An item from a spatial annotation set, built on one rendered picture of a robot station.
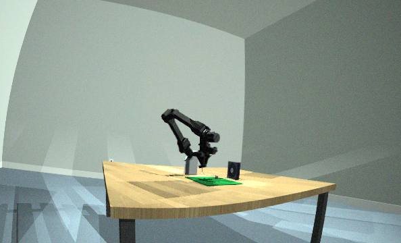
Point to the black square fan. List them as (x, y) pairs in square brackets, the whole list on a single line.
[(233, 171)]

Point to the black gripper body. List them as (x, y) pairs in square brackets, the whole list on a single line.
[(201, 152)]

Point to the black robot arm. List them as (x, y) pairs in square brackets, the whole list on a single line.
[(196, 127)]

